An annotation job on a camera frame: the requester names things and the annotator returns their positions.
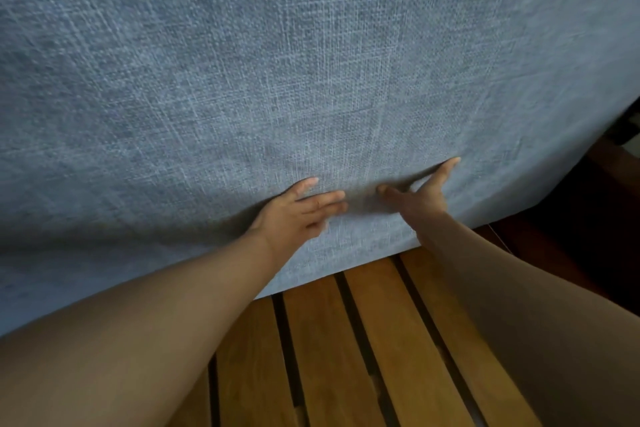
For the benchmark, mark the person's right hand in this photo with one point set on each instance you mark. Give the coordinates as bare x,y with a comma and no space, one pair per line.
425,206

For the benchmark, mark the person's left hand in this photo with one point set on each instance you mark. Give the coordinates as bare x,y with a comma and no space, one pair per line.
295,221

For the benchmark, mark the long dark wooden sofa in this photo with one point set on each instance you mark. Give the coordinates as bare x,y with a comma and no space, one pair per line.
375,341

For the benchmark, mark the long grey sofa cushion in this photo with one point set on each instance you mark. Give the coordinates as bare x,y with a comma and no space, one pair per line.
250,66

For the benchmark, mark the person's left forearm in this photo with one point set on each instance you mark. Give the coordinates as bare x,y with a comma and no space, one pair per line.
125,341

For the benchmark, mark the person's right forearm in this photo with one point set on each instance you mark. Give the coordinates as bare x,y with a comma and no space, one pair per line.
540,331

